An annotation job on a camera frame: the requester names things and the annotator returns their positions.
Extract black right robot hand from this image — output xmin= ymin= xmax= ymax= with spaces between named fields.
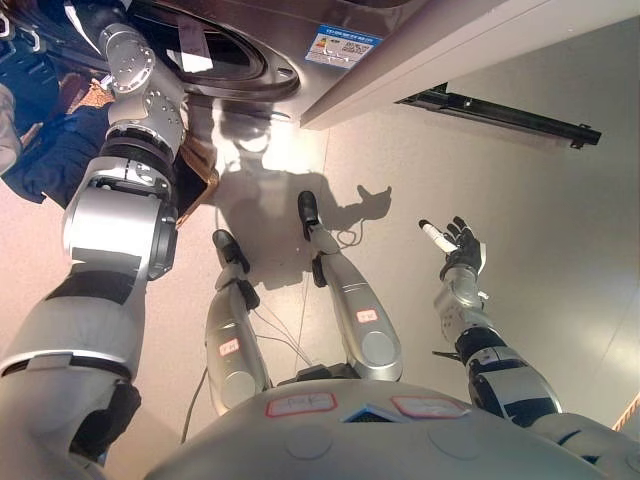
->
xmin=418 ymin=215 xmax=487 ymax=276

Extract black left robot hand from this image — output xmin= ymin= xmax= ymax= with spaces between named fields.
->
xmin=0 ymin=9 xmax=51 ymax=56

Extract black clothes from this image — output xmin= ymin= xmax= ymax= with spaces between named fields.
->
xmin=0 ymin=44 xmax=114 ymax=204

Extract silver front-load washing machine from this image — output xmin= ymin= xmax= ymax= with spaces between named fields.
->
xmin=299 ymin=0 xmax=640 ymax=131

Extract brown laundry basket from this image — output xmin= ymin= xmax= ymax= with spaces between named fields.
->
xmin=59 ymin=69 xmax=221 ymax=229

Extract silver right robot leg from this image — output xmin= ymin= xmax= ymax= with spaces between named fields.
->
xmin=297 ymin=190 xmax=405 ymax=384

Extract silver robot leg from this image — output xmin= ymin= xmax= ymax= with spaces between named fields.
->
xmin=297 ymin=190 xmax=405 ymax=384
xmin=204 ymin=228 xmax=274 ymax=416

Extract grey robot torso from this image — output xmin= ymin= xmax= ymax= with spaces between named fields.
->
xmin=144 ymin=379 xmax=640 ymax=480

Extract orange striped bar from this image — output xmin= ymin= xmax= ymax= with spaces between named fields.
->
xmin=612 ymin=392 xmax=640 ymax=432

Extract blue white energy label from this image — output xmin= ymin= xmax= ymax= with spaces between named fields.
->
xmin=304 ymin=27 xmax=384 ymax=69

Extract silver left robot leg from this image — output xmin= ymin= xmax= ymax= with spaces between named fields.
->
xmin=204 ymin=228 xmax=274 ymax=416

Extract thin cable loop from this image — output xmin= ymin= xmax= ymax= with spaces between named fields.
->
xmin=333 ymin=219 xmax=369 ymax=249

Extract black metal frame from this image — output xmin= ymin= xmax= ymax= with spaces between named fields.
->
xmin=394 ymin=82 xmax=602 ymax=149

